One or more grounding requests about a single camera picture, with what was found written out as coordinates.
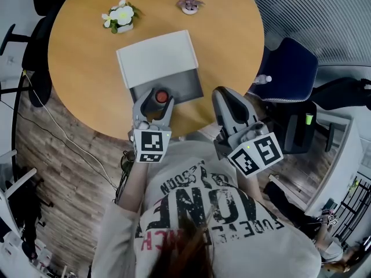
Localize small pink potted plant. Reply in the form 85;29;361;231
176;0;206;16

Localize potted white flower plant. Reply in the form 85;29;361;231
101;0;143;35

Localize black metal rack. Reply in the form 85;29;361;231
333;175;371;243

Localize white furniture frame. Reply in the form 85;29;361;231
0;149;38;234

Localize red round object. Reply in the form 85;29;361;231
144;87;172;114

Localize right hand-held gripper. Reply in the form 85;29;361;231
211;86;285;180

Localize white desk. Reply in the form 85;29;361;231
304;116;362;217

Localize white drawer box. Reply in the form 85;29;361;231
115;30;205;106

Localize person's white printed shirt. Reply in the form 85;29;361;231
91;139;322;278

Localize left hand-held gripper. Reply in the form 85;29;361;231
129;87;175;164

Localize clear plastic water bottle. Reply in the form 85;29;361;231
253;74;273;85

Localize person's right forearm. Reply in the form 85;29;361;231
236;171;266;207

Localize black standing fan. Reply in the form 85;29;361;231
0;69;53;109

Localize blue and white chair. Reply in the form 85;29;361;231
248;37;319;103

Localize black office chair with headrest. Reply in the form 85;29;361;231
0;0;83;72

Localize white floor cable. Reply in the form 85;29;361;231
23;69;118;189

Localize black floor stand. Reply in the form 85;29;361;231
17;166;54;243

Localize person's left forearm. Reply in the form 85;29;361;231
115;160;149;213

